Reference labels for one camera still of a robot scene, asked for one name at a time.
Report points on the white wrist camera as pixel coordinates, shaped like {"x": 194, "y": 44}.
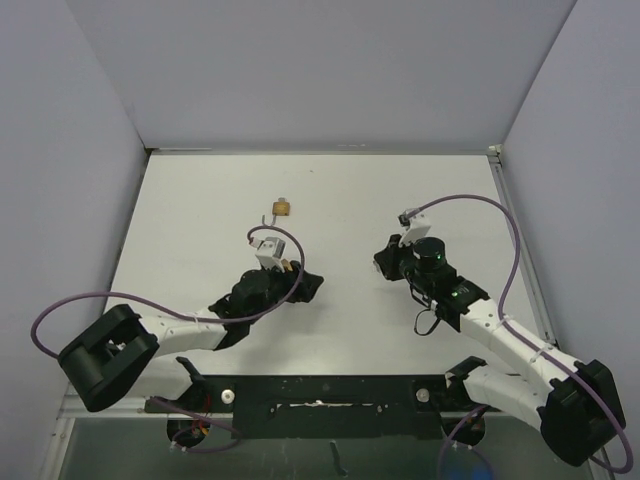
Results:
{"x": 415, "y": 227}
{"x": 269, "y": 253}

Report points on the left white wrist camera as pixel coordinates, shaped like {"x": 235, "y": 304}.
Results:
{"x": 269, "y": 253}

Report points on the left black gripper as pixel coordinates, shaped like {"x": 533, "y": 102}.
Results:
{"x": 307, "y": 289}

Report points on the small brass padlock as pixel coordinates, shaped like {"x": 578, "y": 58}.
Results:
{"x": 280, "y": 208}

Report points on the large brass padlock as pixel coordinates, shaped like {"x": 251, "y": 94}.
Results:
{"x": 287, "y": 266}

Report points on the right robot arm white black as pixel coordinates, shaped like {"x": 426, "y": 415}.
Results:
{"x": 574, "y": 405}

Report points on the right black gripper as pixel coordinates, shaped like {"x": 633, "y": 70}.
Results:
{"x": 389, "y": 256}

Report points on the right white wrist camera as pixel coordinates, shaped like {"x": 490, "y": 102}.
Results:
{"x": 415, "y": 227}

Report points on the aluminium right side rail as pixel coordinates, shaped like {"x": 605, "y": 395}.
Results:
{"x": 526, "y": 267}

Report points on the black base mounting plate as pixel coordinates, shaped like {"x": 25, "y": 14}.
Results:
{"x": 218, "y": 413}

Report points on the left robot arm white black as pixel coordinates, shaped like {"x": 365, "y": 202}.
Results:
{"x": 125, "y": 354}

